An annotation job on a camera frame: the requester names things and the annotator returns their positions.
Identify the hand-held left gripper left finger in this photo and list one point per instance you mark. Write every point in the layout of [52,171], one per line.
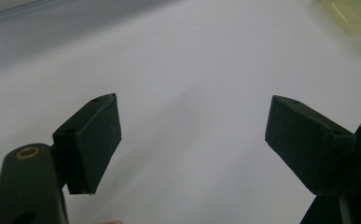
[89,143]

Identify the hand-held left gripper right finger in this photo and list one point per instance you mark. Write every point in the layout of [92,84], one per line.
[308,143]

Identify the yellow-green translucent plastic container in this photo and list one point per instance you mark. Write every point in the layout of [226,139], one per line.
[354,15]

